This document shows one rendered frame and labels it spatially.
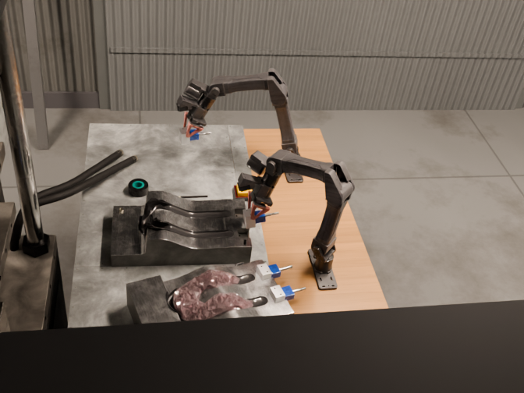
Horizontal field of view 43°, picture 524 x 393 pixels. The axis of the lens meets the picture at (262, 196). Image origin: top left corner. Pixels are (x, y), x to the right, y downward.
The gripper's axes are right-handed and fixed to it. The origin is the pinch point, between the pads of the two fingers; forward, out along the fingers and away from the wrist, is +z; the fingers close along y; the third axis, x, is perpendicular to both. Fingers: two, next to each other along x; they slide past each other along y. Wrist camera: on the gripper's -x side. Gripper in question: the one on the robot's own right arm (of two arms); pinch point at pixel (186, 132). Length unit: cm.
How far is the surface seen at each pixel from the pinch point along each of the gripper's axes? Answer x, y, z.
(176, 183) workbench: 0.4, 15.6, 16.1
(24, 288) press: -53, 59, 47
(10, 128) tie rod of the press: -77, 43, -3
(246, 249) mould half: 11, 65, 3
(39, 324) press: -50, 76, 45
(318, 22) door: 116, -141, -34
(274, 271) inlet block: 17, 77, 0
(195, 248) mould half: -6, 62, 10
